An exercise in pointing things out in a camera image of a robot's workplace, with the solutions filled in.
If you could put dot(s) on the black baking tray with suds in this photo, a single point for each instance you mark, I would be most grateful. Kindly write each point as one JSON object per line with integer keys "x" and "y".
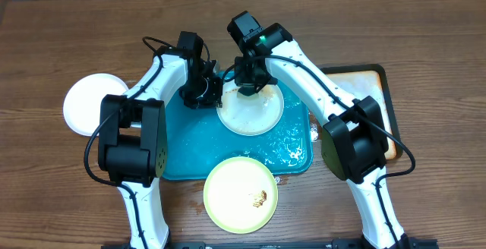
{"x": 367, "y": 80}

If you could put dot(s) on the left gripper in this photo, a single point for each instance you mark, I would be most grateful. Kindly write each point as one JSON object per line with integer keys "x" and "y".
{"x": 213, "y": 101}

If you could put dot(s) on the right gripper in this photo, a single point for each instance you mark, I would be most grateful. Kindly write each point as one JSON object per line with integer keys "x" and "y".
{"x": 246, "y": 80}

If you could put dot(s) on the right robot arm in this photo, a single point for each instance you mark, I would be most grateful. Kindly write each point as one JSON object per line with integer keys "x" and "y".
{"x": 354, "y": 139}

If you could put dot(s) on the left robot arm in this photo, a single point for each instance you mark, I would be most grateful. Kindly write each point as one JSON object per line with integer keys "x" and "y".
{"x": 132, "y": 136}

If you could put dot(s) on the teal plastic tray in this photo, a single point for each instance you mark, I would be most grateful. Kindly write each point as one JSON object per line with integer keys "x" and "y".
{"x": 198, "y": 140}

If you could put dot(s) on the yellow-green plate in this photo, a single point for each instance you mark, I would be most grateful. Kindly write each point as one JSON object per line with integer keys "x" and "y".
{"x": 240, "y": 195}

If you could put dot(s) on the white plate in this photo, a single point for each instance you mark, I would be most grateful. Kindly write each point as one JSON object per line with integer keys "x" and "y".
{"x": 81, "y": 107}
{"x": 250, "y": 115}

